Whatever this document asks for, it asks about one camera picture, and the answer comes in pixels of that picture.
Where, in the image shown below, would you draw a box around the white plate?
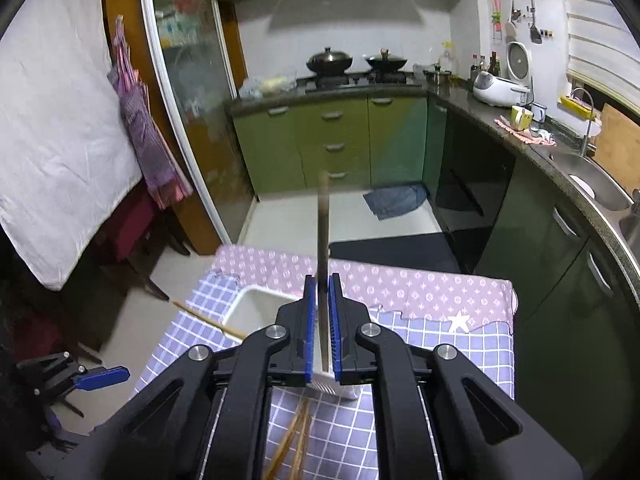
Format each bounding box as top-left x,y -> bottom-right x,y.
569,174 -> 596,199

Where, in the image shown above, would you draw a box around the yellow oil bottle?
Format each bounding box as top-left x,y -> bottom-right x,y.
440,42 -> 459,79

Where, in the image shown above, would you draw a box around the small black lidded wok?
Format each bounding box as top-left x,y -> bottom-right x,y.
366,48 -> 409,72

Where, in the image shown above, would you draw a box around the brown bamboo chopstick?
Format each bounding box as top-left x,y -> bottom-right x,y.
171,300 -> 249,340
317,172 -> 332,374

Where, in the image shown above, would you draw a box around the small steel pot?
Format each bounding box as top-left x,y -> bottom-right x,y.
425,62 -> 454,86

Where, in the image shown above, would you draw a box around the white plastic utensil holder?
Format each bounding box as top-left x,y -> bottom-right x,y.
222,285 -> 381,401

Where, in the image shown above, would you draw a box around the white rice cooker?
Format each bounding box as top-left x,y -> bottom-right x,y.
472,70 -> 531,109

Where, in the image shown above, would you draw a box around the blue checked tablecloth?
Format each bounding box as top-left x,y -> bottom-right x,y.
132,275 -> 516,480

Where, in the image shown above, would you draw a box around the bunch of wooden chopsticks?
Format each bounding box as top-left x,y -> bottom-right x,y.
262,395 -> 314,480

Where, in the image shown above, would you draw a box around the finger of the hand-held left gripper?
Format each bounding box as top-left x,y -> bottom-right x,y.
74,366 -> 131,392

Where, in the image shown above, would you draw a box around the hanging black spatula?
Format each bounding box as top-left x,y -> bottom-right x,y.
527,0 -> 544,45

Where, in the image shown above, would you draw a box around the glass sliding door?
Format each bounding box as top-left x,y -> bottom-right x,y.
137,0 -> 256,257

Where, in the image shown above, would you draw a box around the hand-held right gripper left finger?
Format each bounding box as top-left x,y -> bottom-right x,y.
77,274 -> 321,480

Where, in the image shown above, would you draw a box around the clear bag of food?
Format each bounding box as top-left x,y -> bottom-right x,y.
240,75 -> 297,99

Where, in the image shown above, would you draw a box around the black floor mat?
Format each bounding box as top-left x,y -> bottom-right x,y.
327,232 -> 464,275

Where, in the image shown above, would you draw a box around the green lower cabinets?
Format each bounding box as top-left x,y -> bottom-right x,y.
230,92 -> 431,197

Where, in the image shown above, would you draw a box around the dark lower cabinets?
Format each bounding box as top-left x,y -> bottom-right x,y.
425,95 -> 640,403

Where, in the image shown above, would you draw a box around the dark red chair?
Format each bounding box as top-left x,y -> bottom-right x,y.
85,190 -> 192,302

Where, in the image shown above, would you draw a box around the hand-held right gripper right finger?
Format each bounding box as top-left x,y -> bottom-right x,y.
327,272 -> 583,480

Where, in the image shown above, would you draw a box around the purple checked apron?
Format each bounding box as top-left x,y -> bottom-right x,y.
107,15 -> 194,210

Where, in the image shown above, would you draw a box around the purple patterned cloth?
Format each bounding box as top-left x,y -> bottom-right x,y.
212,245 -> 516,334

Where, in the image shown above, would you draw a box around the large black lidded wok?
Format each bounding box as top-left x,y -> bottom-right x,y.
306,47 -> 354,74

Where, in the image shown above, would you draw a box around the white hanging sheet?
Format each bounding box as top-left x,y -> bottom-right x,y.
0,0 -> 144,292

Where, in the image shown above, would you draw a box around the black built-in appliance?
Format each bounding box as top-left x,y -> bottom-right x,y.
435,110 -> 517,274

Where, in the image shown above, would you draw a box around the yellow sponge rack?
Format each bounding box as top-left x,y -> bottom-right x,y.
560,95 -> 604,136

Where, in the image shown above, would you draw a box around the curved steel faucet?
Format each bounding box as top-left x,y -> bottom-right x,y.
570,87 -> 596,157

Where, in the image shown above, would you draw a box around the white round kitchen appliance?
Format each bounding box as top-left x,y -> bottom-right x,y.
506,40 -> 534,84

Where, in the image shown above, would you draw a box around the black gas stove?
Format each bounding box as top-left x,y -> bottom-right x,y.
297,72 -> 419,92

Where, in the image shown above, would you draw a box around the wooden cutting board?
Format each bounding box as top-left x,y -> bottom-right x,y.
592,103 -> 640,181

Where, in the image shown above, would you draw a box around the white window blind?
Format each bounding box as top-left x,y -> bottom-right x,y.
555,0 -> 640,87

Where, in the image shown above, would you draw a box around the pink dish cloth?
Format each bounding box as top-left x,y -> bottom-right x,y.
495,117 -> 559,147

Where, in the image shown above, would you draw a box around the blue floor mat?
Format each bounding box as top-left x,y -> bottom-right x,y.
362,185 -> 429,221

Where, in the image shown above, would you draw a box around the steel double sink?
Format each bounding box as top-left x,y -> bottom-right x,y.
550,152 -> 640,242

